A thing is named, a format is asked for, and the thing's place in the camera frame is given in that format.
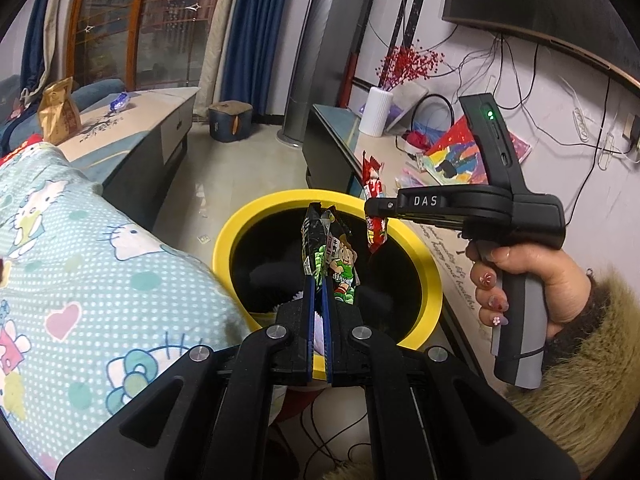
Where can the coffee table with drawers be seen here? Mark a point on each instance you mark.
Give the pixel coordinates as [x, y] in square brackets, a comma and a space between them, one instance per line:
[150, 110]

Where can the white ribbed vase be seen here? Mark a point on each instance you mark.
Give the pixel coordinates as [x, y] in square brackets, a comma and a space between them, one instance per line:
[376, 112]

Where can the white card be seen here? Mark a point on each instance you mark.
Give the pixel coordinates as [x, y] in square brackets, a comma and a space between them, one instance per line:
[407, 105]

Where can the blue curtain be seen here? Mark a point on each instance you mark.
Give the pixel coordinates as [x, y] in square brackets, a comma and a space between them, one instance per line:
[255, 35]
[37, 20]

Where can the cartoon cat printed blanket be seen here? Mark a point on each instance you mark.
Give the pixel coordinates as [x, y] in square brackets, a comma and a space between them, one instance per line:
[100, 285]

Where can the person's right forearm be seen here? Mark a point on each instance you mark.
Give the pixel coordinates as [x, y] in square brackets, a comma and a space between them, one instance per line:
[590, 385]

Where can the white foam net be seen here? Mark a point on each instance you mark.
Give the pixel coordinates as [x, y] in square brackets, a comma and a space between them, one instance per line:
[295, 299]

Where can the person's right hand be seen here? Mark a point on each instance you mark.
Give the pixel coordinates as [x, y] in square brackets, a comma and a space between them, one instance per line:
[565, 290]

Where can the beige curtain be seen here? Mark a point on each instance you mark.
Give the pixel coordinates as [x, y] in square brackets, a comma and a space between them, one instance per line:
[62, 15]
[220, 25]

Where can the pink book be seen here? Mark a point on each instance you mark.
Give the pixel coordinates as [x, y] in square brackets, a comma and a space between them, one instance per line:
[521, 147]

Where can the black power adapter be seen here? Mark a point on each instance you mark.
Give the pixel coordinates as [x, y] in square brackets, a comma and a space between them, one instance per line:
[634, 132]

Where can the white power strip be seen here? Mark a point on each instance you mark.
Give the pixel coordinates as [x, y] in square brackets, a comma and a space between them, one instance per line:
[606, 150]
[581, 122]

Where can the blue sofa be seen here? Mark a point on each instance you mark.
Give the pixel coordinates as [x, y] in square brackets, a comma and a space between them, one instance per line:
[95, 92]

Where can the wooden framed glass door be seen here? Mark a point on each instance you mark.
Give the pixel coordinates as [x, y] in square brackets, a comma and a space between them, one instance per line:
[150, 20]

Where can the red berry branches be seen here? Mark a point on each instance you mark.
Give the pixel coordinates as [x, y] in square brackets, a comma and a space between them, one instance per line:
[407, 65]

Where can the standing air conditioner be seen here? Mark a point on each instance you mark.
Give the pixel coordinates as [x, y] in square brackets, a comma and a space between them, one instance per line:
[320, 50]

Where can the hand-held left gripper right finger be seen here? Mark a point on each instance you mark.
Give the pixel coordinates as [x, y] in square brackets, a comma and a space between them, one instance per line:
[327, 325]

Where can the red blanket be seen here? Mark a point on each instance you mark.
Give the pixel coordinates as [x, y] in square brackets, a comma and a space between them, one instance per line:
[20, 147]

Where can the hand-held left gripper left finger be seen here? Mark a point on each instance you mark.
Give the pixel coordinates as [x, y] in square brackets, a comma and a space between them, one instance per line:
[309, 320]

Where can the yellow rimmed trash bin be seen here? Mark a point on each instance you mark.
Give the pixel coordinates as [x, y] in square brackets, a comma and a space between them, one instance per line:
[250, 220]

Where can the wall mounted television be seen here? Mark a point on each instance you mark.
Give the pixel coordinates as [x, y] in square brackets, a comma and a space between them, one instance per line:
[550, 0]

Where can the long red snack wrapper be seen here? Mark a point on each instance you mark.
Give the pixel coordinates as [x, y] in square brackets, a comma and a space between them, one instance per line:
[376, 232]

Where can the blue white wrapper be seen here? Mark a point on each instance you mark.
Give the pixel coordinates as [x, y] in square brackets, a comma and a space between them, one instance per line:
[119, 102]

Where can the colourful painted picture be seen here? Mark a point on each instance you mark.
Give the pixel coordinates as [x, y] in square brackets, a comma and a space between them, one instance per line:
[460, 155]

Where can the red white hat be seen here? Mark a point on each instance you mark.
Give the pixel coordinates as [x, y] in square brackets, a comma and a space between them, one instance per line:
[417, 141]

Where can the black green snack wrapper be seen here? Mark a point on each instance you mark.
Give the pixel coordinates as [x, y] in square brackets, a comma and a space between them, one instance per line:
[340, 265]

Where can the blue storage stool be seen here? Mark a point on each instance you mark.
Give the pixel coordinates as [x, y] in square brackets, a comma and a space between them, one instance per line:
[230, 122]

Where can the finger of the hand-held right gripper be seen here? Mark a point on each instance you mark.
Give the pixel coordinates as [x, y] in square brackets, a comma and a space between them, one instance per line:
[430, 202]

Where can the brown paper bag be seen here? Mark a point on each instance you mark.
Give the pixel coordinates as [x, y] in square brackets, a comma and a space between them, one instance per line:
[60, 115]

